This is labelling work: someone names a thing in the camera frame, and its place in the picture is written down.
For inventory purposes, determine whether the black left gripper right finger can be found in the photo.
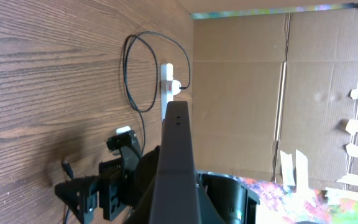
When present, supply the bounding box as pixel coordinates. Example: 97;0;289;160
198;184;225;224

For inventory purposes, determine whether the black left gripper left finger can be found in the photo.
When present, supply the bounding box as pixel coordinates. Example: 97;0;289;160
124;179;155;224

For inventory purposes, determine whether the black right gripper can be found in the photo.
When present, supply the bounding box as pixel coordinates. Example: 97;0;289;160
55;130;141;224

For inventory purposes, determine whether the black USB charging cable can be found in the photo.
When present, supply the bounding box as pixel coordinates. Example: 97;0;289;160
61;30;191;224

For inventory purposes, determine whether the Samsung Galaxy smartphone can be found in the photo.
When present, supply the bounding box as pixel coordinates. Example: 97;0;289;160
149;101;201;224

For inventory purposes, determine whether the white charger plug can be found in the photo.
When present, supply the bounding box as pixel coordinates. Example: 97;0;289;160
166;80;181;96

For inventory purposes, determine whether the white power strip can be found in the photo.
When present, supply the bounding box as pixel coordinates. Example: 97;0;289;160
160;63;173;121

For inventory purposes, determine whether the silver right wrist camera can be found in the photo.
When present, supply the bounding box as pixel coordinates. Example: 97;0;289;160
116;126;132;135

